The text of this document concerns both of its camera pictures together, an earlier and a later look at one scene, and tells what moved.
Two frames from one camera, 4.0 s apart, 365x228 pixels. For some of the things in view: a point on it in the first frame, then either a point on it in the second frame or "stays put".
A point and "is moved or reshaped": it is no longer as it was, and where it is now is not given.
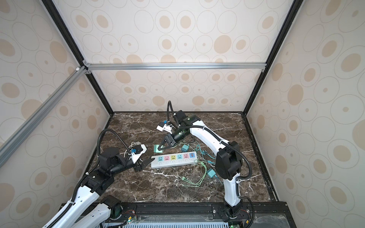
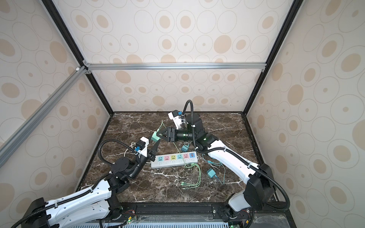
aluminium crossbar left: [11, 145] stays put
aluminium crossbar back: [89, 67] stays put
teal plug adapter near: [211, 173] stays put
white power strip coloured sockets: [174, 160] stays put
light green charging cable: [200, 182] to [156, 136]
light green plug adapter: [155, 148] is moved or reshaped
